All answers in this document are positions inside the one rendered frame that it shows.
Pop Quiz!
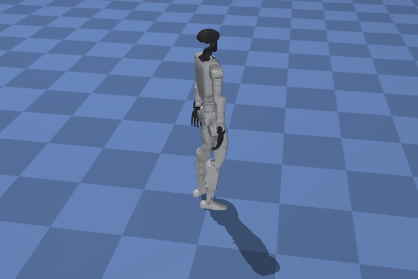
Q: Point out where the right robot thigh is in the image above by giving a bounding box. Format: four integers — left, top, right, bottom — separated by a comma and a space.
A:
204, 118, 228, 171

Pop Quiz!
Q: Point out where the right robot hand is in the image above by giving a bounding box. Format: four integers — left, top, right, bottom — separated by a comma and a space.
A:
211, 126, 225, 150

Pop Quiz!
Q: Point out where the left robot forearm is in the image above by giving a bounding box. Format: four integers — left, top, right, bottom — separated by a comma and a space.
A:
195, 82, 202, 107

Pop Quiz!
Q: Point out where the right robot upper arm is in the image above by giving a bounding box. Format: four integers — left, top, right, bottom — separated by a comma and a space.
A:
209, 64, 227, 105

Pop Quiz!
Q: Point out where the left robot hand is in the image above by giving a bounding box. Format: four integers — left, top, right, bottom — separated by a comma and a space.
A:
191, 101, 202, 127

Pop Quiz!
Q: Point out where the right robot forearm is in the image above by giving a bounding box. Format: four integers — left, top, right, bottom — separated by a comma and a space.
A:
214, 97, 226, 132

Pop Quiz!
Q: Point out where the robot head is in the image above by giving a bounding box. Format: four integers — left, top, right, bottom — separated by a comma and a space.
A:
197, 29, 219, 62

